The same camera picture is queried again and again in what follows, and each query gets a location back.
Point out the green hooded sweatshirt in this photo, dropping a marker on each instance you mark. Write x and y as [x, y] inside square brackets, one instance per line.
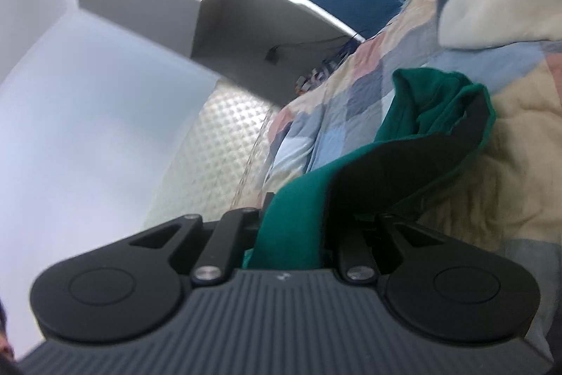
[436, 123]

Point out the black wall charger plug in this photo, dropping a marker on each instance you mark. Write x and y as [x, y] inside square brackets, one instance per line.
[272, 55]

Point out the quilted cream headboard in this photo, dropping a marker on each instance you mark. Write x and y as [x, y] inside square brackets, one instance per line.
[221, 162]

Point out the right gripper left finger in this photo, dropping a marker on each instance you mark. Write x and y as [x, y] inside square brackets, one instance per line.
[230, 238]

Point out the patchwork pastel quilt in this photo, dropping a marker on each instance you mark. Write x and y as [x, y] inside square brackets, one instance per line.
[482, 262]

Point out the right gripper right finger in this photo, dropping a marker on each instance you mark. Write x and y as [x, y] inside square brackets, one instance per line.
[356, 265]

